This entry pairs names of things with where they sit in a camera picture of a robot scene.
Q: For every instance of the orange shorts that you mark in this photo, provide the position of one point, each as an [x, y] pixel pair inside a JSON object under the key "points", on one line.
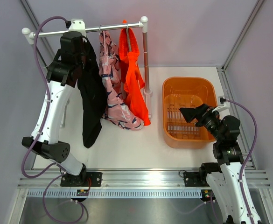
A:
{"points": [[131, 76]]}

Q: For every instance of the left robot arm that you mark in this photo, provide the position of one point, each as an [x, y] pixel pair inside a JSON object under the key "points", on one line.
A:
{"points": [[63, 73]]}

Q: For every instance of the orange plastic basket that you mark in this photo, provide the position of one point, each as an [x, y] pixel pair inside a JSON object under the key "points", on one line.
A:
{"points": [[180, 97]]}

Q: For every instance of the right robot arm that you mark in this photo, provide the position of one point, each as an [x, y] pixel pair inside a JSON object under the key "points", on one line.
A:
{"points": [[226, 177]]}

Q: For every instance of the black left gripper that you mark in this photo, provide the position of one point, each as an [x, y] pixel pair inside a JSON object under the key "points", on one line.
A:
{"points": [[85, 45]]}

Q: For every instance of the white silver clothes rack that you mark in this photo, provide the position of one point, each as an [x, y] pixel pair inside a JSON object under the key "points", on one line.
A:
{"points": [[143, 24]]}

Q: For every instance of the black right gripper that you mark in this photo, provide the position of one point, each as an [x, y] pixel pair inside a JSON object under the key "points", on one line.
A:
{"points": [[191, 113]]}

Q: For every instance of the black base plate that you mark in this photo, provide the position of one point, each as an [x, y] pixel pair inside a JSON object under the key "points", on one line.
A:
{"points": [[93, 179], [193, 179]]}

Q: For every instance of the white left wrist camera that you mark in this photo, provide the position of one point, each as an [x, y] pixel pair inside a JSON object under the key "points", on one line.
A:
{"points": [[77, 25]]}

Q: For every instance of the pink patterned shorts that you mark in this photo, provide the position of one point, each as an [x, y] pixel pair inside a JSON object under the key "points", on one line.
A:
{"points": [[116, 111]]}

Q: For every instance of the brown clothes hanger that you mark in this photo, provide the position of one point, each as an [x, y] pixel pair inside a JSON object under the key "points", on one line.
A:
{"points": [[128, 38]]}

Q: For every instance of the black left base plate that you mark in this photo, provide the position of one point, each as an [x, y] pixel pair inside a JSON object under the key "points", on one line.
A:
{"points": [[93, 179]]}

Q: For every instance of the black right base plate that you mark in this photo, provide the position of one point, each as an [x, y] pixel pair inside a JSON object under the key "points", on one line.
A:
{"points": [[193, 179]]}

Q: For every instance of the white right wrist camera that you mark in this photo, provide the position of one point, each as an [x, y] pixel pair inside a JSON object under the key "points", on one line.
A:
{"points": [[223, 105]]}

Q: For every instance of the white slotted cable duct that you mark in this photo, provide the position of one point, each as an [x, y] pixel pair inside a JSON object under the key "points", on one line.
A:
{"points": [[116, 193]]}

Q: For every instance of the pink clothes hanger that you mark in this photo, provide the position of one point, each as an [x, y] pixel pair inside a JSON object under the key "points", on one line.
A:
{"points": [[105, 49]]}

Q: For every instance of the aluminium cage frame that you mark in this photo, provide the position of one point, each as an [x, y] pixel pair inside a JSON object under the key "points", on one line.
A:
{"points": [[188, 37]]}

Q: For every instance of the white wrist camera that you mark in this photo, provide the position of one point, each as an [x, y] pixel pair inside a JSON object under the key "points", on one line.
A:
{"points": [[77, 25], [223, 105]]}

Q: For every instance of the black shorts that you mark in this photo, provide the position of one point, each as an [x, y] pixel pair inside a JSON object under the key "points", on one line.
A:
{"points": [[93, 95]]}

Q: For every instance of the aluminium mounting rail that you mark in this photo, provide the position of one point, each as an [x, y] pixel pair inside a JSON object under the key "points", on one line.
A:
{"points": [[140, 179]]}

